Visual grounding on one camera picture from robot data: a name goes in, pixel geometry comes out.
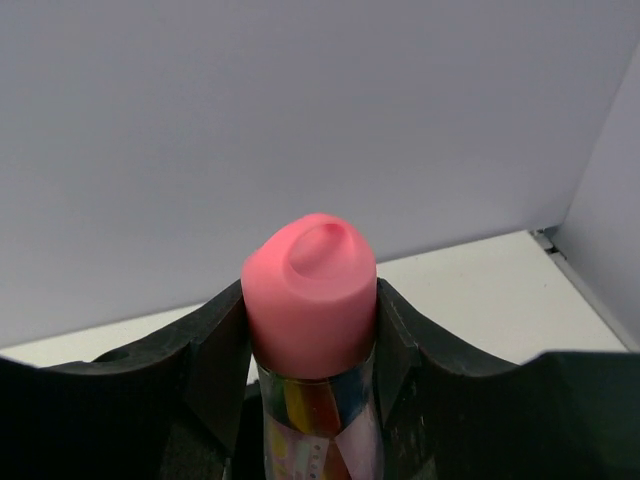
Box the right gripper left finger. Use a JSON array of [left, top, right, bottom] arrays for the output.
[[1, 284, 250, 479]]

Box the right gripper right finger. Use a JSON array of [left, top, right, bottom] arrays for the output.
[[374, 280, 639, 479]]

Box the pink capped crayon tube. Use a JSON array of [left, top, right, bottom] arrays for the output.
[[241, 213, 384, 479]]

